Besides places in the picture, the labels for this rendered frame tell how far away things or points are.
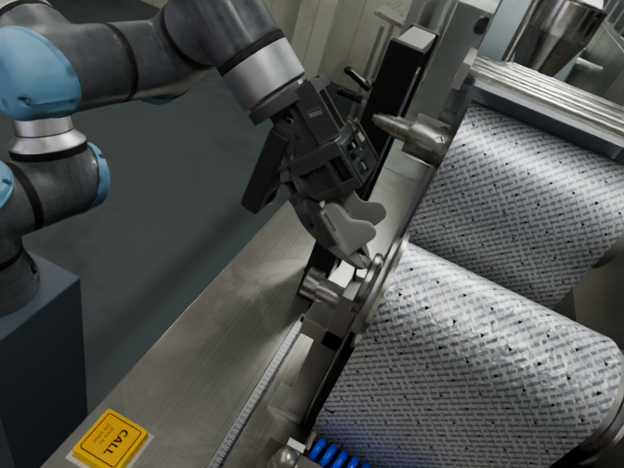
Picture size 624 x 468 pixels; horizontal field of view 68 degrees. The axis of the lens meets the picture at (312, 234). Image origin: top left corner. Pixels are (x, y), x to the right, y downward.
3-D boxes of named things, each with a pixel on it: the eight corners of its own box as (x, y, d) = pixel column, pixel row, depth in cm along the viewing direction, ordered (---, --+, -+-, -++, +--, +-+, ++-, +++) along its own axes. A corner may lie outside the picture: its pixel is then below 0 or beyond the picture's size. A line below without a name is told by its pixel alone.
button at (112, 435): (109, 415, 68) (109, 407, 67) (148, 438, 67) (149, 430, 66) (71, 456, 63) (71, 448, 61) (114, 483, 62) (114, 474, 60)
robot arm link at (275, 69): (209, 85, 45) (248, 67, 51) (235, 126, 46) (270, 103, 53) (264, 45, 41) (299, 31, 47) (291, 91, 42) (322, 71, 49)
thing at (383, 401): (317, 417, 60) (364, 331, 49) (485, 511, 57) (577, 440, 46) (315, 421, 60) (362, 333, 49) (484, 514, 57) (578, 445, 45)
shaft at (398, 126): (372, 123, 71) (379, 103, 69) (408, 138, 70) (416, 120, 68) (366, 129, 69) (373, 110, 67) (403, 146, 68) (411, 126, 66)
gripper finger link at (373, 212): (402, 250, 52) (361, 183, 49) (358, 264, 55) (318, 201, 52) (407, 235, 54) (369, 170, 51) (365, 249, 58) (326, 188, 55)
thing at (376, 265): (346, 313, 56) (372, 259, 58) (361, 320, 56) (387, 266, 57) (350, 305, 49) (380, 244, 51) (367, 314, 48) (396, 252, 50)
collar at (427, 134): (406, 144, 72) (422, 107, 69) (441, 160, 72) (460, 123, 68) (396, 159, 67) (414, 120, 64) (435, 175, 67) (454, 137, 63)
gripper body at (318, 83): (364, 194, 45) (300, 82, 41) (297, 221, 50) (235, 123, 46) (383, 163, 51) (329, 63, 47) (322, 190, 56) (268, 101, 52)
